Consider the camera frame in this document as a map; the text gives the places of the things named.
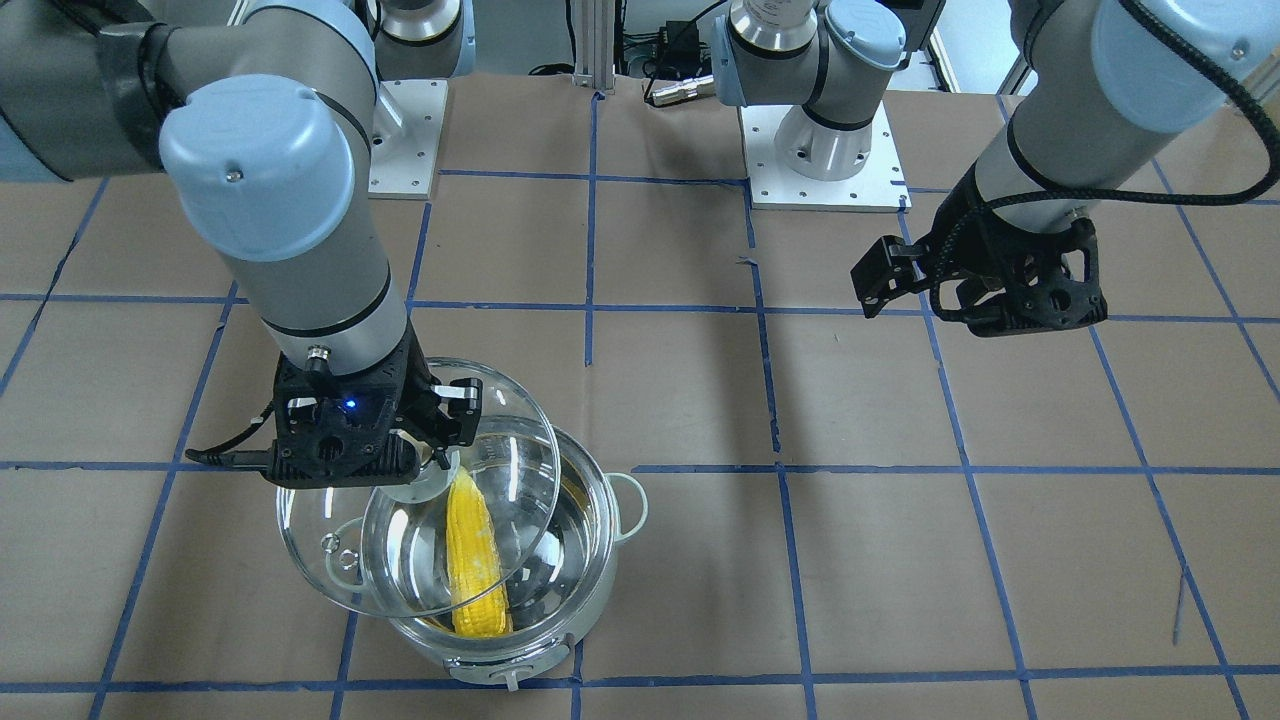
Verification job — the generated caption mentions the aluminium frame post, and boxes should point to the aluminium frame post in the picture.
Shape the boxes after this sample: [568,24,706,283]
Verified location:
[568,1,623,95]

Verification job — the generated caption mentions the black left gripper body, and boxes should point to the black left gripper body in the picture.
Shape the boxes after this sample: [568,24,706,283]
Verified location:
[850,167,996,322]

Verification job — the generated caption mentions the pale green steel pot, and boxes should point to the pale green steel pot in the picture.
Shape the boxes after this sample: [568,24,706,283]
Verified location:
[326,425,649,693]

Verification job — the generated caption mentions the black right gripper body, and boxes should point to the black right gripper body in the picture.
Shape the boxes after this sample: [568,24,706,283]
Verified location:
[394,327,484,465]

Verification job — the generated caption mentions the yellow corn cob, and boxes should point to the yellow corn cob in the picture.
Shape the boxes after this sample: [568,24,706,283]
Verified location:
[445,468,513,638]

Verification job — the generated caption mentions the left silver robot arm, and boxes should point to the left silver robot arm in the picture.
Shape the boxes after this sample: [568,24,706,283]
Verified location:
[710,1,1277,337]

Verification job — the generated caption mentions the glass pot lid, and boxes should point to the glass pot lid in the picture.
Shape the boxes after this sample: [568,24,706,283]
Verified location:
[276,357,562,618]

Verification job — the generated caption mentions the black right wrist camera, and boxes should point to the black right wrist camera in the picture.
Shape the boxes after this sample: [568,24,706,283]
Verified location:
[186,357,420,489]

